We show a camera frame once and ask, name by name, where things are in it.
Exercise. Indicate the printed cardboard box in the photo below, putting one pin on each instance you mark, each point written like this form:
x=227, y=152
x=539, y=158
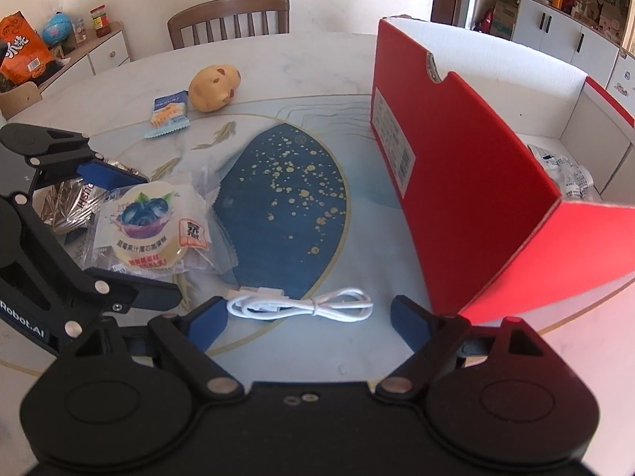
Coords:
x=505, y=20

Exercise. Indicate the small clear container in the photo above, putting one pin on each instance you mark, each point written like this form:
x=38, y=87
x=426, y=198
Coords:
x=80, y=30

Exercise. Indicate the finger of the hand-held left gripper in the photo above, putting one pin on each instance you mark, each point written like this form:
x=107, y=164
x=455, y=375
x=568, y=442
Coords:
x=134, y=292
x=106, y=173

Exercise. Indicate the silver foil packet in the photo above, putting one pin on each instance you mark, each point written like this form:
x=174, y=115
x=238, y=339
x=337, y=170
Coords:
x=64, y=203

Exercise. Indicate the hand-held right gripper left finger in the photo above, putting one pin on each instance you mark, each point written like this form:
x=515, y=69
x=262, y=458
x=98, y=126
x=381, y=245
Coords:
x=208, y=322

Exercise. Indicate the blue cracker packet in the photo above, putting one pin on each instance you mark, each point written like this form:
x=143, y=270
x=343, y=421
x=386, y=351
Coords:
x=168, y=114

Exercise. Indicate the white and wood wall cupboard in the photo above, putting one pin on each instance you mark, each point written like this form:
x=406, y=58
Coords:
x=570, y=34

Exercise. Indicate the small blue globe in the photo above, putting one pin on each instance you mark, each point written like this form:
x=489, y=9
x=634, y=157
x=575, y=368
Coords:
x=57, y=28

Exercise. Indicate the yellow cat toy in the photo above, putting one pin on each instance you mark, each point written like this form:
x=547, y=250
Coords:
x=213, y=87

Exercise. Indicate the blueberry cake clear packet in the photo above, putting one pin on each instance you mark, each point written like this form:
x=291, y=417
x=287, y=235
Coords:
x=149, y=228

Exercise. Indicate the wooden slat-back chair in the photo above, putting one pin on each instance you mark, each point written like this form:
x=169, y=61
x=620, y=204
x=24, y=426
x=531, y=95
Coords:
x=228, y=17

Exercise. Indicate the red jar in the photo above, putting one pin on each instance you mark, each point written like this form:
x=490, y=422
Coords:
x=100, y=22

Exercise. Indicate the white sideboard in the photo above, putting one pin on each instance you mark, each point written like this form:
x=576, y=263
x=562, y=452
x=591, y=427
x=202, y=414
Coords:
x=106, y=57

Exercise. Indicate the white marble desktop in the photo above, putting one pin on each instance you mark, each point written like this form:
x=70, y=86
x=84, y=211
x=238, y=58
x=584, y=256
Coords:
x=307, y=69

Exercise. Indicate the brown cardboard box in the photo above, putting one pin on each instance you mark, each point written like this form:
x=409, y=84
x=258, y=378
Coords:
x=20, y=101

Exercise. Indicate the red cardboard box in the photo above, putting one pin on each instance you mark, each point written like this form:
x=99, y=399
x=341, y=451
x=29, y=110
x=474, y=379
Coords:
x=471, y=183

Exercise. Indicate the clear printed plastic packet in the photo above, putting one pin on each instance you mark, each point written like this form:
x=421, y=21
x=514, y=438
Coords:
x=570, y=173

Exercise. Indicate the orange snack bag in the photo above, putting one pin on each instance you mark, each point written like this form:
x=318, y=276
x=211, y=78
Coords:
x=22, y=49

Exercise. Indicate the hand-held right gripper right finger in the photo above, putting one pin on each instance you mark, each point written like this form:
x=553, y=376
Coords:
x=411, y=322

